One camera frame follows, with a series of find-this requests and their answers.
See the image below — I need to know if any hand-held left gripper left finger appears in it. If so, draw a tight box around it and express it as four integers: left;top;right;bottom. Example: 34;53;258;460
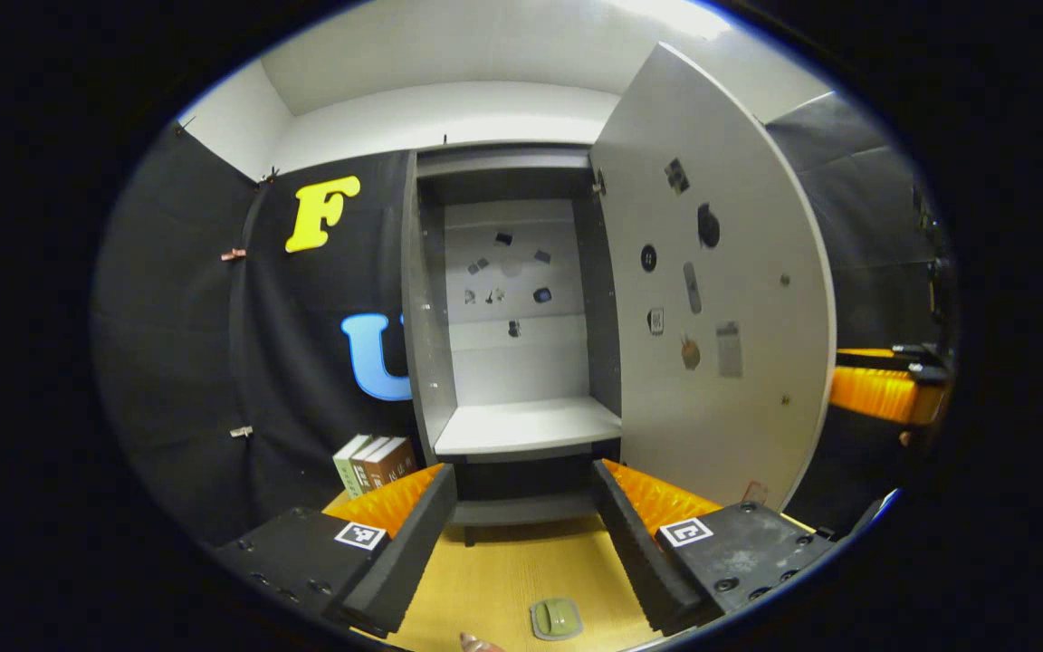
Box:
212;464;459;639

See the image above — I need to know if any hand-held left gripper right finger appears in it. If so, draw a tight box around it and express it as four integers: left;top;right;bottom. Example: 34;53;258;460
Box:
588;459;841;637

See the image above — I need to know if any grey green coaster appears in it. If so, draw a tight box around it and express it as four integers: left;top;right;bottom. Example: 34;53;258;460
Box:
531;598;584;641

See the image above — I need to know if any grey cabinet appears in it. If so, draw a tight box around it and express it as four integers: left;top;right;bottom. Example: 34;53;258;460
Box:
399;142;624;547

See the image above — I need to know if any beige cabinet door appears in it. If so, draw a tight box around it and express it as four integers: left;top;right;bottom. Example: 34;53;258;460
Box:
588;41;839;515

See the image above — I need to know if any brown book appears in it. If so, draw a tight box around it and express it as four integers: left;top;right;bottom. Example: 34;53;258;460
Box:
364;437;420;493

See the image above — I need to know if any olive book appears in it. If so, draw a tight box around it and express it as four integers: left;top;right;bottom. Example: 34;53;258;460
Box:
349;436;393;494

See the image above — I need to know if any green book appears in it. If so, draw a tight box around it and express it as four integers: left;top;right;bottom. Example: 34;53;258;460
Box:
332;434;373;499

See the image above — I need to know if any black backdrop cloth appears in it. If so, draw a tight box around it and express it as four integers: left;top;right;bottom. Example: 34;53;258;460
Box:
91;91;957;549

